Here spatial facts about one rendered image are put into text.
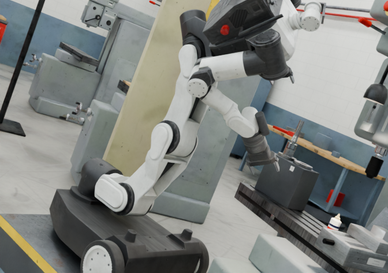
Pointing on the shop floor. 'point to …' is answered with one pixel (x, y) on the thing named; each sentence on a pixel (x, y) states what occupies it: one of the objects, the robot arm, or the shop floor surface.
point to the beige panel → (157, 74)
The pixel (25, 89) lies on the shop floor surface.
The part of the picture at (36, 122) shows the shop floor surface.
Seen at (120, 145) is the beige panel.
